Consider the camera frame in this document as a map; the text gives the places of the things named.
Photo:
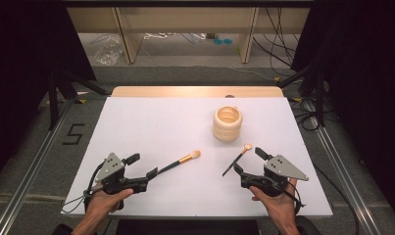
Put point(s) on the white board mat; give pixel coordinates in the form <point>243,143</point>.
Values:
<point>172,130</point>

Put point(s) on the person's left hand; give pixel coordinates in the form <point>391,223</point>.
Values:
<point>102,204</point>

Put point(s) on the black curtain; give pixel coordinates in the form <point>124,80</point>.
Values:
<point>22,65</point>
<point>365,81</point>

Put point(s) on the large black gold makeup brush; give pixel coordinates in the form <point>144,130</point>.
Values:
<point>185,159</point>

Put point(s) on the wooden board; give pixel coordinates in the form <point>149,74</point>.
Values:
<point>185,91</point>

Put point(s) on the clear plastic bag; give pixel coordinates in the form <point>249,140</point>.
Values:
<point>108,52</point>

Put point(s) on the light wooden shelf unit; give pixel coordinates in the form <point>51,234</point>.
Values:
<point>185,19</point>

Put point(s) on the blue round discs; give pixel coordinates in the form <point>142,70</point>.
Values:
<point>222,41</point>

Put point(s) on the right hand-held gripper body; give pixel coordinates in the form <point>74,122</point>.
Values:
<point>280,168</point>

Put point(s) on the small thin black makeup brush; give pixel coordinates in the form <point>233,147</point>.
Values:
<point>237,159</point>

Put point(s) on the cream ribbed brush holder cup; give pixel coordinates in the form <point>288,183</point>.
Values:
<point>227,129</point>

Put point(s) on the black metal stand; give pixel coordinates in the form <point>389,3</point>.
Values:
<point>319,94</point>
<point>54,98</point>

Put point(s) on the aluminium floor rail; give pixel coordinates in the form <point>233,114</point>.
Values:
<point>31,169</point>
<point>345,176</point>

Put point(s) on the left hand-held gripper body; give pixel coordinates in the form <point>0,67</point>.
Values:
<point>111,164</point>

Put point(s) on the person's right hand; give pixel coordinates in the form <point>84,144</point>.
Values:
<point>283,209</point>

